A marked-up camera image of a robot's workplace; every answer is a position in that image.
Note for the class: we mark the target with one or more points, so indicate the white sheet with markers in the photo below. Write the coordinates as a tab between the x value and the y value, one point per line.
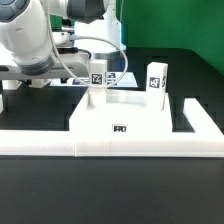
128	81

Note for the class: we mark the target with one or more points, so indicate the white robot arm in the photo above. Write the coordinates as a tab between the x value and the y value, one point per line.
27	47

